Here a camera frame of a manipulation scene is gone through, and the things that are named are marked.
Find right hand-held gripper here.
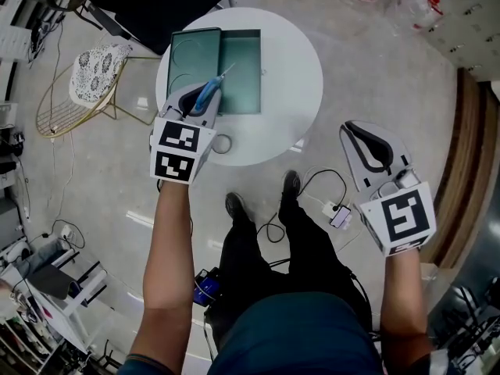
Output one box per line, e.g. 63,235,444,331
338,120,438,258

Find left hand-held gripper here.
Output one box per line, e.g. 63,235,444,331
148,82,223,186

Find green box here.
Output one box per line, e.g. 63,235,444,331
166,27,262,116

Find person's right forearm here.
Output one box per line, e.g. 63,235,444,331
380,248,433,357

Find person's left forearm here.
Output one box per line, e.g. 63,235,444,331
128,177,196,366

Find clear tape roll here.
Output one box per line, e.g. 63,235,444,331
212,134,234,155

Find smartphone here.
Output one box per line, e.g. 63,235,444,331
329,205,352,230

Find wooden steps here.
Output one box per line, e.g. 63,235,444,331
423,66,500,269

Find person's right black shoe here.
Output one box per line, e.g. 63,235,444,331
281,170,302,201

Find person's black shoe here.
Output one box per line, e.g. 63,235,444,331
281,170,302,201
225,192,246,220

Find round white table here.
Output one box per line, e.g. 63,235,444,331
155,6,324,167

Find patterned white seat cushion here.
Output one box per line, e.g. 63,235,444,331
69,43,134,103

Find black mesh office chair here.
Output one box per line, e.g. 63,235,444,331
48,0,238,56

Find person's left black shoe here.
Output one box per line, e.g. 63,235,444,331
225,192,246,220

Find person's black trousers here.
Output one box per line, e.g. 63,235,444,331
205,193,372,347

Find grey locker cabinet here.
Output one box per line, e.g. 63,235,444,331
425,0,500,81

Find black device with blue screen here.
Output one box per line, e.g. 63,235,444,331
193,267,223,306

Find white shelf unit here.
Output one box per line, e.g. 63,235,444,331
0,0,52,64

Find person's teal shirt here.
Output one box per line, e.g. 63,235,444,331
116,291,458,375

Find white side table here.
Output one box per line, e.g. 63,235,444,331
0,240,109,355

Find black floor cable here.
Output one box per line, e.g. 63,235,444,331
255,166,348,244

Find gold wire chair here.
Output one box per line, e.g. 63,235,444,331
35,43,163,138

